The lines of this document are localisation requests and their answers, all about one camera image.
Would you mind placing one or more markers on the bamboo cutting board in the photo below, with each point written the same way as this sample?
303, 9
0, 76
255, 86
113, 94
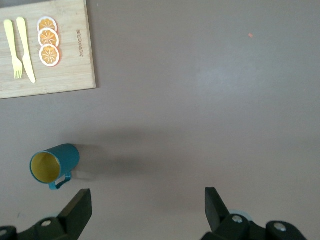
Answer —
72, 75

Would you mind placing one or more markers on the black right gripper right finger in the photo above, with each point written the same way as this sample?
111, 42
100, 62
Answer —
217, 215

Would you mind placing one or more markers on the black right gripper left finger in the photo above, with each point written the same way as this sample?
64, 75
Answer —
72, 215

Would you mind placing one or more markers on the yellow plastic knife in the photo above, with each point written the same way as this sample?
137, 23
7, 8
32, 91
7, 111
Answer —
25, 47

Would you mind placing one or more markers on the toy orange slice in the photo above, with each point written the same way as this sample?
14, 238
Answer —
48, 37
49, 55
47, 23

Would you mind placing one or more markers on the yellow plastic fork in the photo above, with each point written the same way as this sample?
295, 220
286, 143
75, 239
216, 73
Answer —
11, 42

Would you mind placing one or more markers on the teal cup with yellow inside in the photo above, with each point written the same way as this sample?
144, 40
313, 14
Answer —
67, 157

